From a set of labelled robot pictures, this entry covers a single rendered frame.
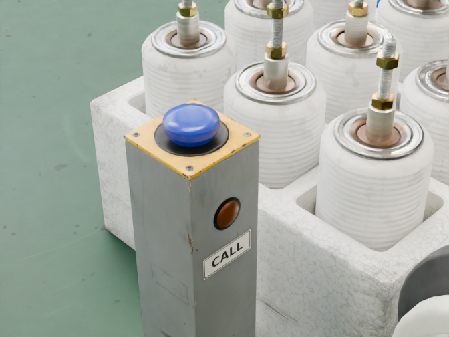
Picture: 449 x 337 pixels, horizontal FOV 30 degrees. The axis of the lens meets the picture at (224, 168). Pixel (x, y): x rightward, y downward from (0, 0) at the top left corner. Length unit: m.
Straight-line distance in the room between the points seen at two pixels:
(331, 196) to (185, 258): 0.16
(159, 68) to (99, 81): 0.47
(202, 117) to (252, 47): 0.32
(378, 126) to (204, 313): 0.21
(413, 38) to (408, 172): 0.25
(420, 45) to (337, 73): 0.13
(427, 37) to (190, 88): 0.26
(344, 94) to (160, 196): 0.30
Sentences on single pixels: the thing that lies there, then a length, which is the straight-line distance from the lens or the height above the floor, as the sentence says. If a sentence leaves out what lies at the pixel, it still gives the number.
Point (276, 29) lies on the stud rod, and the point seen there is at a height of 0.31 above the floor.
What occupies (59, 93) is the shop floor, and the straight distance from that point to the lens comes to 1.26.
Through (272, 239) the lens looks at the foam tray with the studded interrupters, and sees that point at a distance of 0.75.
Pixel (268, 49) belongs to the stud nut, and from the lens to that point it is 0.76.
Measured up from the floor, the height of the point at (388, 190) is 0.23.
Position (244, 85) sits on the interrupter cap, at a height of 0.25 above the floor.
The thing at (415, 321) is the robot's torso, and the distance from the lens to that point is 0.45.
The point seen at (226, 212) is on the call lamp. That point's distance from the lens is 0.60.
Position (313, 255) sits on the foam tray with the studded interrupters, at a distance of 0.72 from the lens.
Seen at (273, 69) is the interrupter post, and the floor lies 0.27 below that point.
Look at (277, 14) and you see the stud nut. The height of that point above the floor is 0.33.
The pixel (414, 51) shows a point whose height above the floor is 0.22.
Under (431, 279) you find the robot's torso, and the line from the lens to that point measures 0.46.
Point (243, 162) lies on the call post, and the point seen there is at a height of 0.30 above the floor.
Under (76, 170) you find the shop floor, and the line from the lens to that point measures 1.10.
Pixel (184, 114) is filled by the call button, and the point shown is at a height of 0.33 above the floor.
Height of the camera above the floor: 0.65
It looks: 37 degrees down
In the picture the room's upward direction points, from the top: 1 degrees counter-clockwise
